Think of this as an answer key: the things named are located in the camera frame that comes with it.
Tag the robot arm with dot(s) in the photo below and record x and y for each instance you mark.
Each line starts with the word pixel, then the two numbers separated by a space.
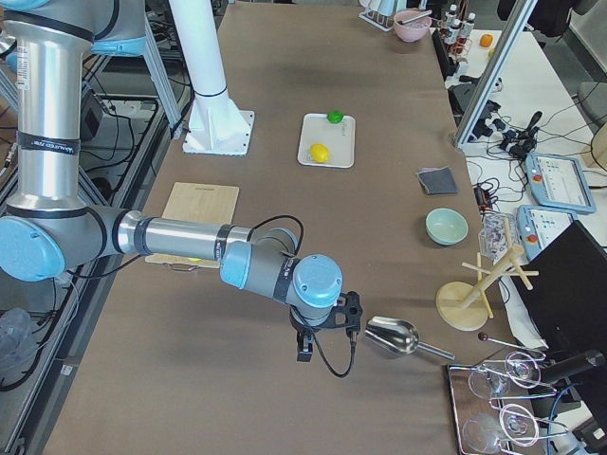
pixel 48 229

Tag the bamboo cutting board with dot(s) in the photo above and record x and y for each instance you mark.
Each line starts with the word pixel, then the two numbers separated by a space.
pixel 200 203

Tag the right teach pendant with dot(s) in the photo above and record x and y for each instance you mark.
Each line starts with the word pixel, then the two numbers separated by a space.
pixel 540 226

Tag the black monitor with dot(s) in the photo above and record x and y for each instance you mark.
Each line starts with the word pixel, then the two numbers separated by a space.
pixel 568 301

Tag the teach pendant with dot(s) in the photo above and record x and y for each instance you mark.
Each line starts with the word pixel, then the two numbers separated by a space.
pixel 540 226
pixel 558 182

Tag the green lime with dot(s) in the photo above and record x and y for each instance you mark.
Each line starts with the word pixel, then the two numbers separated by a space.
pixel 335 116

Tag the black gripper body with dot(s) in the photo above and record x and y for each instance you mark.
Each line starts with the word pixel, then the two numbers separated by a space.
pixel 303 329

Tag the wooden mug tree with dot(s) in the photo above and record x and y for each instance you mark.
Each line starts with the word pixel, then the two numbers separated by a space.
pixel 465 306

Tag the left teach pendant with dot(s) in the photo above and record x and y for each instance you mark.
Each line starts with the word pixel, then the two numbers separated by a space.
pixel 558 182

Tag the silver metal scoop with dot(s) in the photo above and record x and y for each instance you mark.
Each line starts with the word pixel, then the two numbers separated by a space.
pixel 400 337

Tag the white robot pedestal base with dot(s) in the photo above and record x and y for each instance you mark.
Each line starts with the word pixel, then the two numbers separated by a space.
pixel 216 125

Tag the grey folded cloth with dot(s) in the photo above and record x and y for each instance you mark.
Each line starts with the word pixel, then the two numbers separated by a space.
pixel 437 181

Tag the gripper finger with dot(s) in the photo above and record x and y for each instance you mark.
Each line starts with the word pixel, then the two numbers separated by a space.
pixel 308 346
pixel 301 347

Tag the wine glass rack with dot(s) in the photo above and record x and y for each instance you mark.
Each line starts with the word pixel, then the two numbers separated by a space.
pixel 502 406

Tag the yellow lemon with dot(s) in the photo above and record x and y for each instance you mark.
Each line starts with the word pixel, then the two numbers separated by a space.
pixel 319 153

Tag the beige rabbit tray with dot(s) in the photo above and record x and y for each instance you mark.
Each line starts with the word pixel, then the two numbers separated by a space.
pixel 337 138

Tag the pink bowl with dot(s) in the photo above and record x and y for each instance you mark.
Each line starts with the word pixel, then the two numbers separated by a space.
pixel 411 25

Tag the copper wire bottle rack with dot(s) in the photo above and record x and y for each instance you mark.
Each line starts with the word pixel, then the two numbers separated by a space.
pixel 454 30

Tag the light green bowl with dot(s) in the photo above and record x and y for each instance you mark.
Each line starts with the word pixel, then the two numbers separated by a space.
pixel 446 227

